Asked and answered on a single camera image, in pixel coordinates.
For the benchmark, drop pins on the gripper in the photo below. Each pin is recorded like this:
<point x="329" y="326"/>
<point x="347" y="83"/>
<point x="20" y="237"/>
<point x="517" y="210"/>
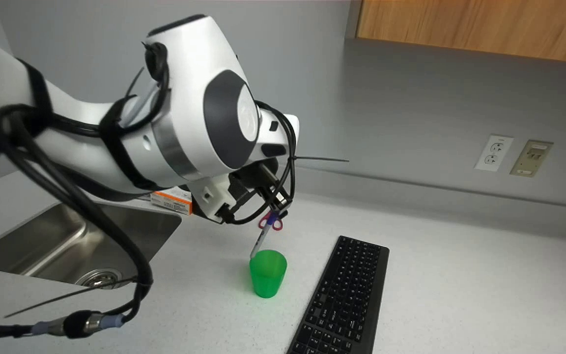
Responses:
<point x="252" y="173"/>

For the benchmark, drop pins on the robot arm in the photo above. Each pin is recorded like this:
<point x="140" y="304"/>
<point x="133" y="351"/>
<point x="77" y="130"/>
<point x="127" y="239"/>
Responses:
<point x="189" y="98"/>

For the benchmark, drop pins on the pen with blue cap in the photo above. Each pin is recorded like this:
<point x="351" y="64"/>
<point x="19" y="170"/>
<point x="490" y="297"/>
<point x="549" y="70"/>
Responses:
<point x="262" y="237"/>

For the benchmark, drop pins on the green plastic cup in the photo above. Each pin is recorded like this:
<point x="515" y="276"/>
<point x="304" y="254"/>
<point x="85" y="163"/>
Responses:
<point x="267" y="275"/>

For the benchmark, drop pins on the orange and white box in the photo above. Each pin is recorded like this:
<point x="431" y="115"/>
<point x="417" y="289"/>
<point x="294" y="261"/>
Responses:
<point x="171" y="200"/>

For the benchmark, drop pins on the black keyboard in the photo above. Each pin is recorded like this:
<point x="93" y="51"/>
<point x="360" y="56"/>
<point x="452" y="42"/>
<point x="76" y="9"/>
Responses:
<point x="347" y="300"/>

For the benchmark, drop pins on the stainless steel sink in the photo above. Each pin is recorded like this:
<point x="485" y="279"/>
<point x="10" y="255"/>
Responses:
<point x="42" y="246"/>

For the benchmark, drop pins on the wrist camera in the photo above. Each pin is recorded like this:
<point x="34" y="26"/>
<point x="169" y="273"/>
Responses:
<point x="212" y="195"/>

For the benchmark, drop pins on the white wall socket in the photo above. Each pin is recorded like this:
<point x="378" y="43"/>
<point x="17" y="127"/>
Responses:
<point x="494" y="153"/>

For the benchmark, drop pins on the wooden wall cabinet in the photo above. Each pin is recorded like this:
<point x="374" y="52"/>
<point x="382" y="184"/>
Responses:
<point x="479" y="24"/>

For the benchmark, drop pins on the beige switch plate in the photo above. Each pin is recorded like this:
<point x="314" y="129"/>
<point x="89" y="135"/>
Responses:
<point x="531" y="158"/>

